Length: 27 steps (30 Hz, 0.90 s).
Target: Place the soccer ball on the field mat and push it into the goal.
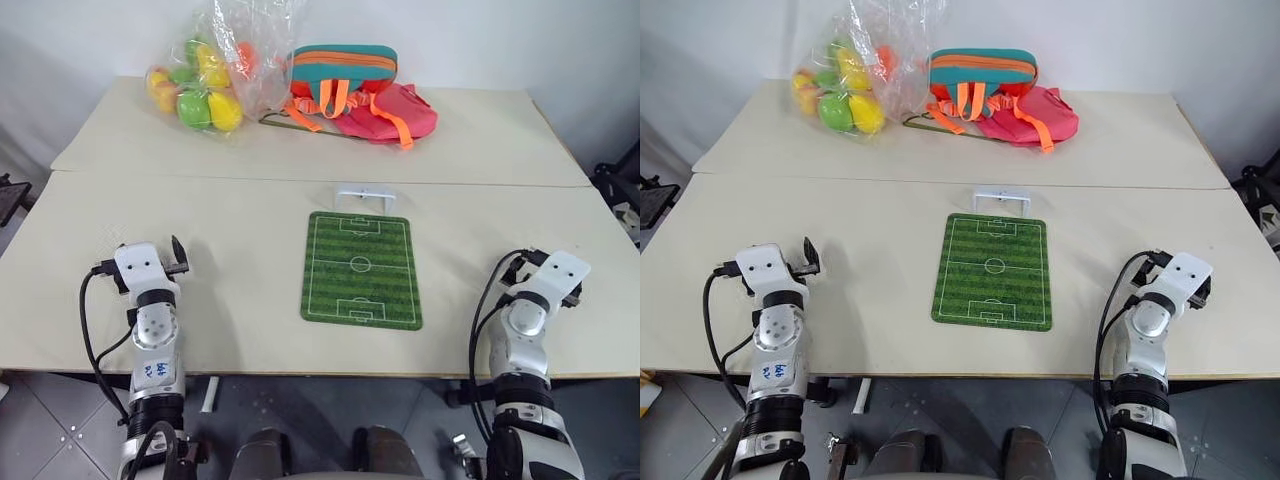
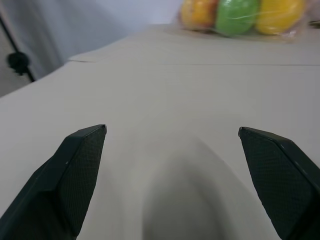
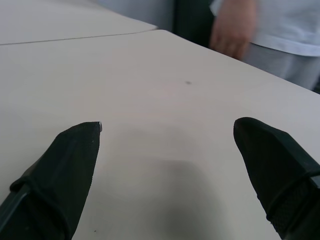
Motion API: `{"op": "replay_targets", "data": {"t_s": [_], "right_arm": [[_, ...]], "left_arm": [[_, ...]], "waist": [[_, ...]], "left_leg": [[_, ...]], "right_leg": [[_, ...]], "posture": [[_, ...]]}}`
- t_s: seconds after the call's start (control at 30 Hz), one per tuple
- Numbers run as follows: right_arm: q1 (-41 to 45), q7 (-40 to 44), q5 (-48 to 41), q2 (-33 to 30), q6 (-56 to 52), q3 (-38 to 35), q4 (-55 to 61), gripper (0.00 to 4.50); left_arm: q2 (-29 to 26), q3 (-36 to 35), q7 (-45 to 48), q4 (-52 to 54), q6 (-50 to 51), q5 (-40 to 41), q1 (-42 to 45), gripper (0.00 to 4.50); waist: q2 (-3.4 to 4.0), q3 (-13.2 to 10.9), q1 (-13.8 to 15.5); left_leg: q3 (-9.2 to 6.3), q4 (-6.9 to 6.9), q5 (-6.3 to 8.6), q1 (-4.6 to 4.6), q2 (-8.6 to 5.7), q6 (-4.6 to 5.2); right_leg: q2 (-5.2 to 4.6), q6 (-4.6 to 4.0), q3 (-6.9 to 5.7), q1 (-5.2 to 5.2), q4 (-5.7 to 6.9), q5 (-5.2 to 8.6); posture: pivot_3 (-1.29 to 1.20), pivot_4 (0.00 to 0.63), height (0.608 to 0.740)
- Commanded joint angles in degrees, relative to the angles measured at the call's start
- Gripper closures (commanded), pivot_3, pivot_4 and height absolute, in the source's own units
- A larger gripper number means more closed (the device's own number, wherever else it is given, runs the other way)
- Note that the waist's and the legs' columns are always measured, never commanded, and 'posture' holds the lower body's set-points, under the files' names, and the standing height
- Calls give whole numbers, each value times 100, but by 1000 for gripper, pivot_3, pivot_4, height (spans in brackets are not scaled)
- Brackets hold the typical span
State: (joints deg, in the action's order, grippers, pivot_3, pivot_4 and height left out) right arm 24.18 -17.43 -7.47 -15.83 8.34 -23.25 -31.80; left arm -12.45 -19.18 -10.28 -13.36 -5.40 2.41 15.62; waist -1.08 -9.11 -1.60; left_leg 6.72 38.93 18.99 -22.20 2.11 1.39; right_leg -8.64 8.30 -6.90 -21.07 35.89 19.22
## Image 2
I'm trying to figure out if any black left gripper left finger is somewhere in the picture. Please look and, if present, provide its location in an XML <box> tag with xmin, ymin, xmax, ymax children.
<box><xmin>0</xmin><ymin>124</ymin><xmax>108</xmax><ymax>240</ymax></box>

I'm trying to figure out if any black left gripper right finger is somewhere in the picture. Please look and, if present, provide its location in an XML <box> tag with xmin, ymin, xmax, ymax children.
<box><xmin>237</xmin><ymin>126</ymin><xmax>320</xmax><ymax>240</ymax></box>

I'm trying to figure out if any yellow plastic ball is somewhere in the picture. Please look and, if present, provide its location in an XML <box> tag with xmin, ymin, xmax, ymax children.
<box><xmin>254</xmin><ymin>0</ymin><xmax>306</xmax><ymax>36</ymax></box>

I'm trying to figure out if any green plastic ball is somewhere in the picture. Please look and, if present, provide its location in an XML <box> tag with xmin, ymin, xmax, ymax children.
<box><xmin>215</xmin><ymin>0</ymin><xmax>260</xmax><ymax>36</ymax></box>

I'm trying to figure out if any orange plastic ball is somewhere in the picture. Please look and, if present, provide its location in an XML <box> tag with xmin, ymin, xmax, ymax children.
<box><xmin>180</xmin><ymin>0</ymin><xmax>219</xmax><ymax>29</ymax></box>

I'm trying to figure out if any black stand with knob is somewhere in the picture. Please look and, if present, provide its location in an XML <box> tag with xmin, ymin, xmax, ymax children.
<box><xmin>0</xmin><ymin>14</ymin><xmax>36</xmax><ymax>83</ymax></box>

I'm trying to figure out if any clear plastic bag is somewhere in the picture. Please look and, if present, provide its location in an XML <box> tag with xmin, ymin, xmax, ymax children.
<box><xmin>172</xmin><ymin>0</ymin><xmax>320</xmax><ymax>45</ymax></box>

